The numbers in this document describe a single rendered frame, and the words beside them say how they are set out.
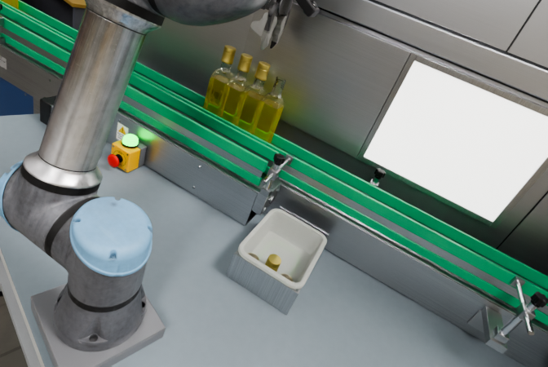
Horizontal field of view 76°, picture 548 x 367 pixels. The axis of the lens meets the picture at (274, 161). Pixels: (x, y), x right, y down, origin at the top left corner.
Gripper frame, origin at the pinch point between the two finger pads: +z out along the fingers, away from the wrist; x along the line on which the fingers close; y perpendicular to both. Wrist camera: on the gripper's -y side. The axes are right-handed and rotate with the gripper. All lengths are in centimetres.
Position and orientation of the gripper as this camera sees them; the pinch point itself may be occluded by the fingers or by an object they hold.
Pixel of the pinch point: (270, 46)
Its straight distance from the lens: 99.9
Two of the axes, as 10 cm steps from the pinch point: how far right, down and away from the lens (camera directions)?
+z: -3.1, 8.1, 4.9
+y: -8.5, -4.7, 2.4
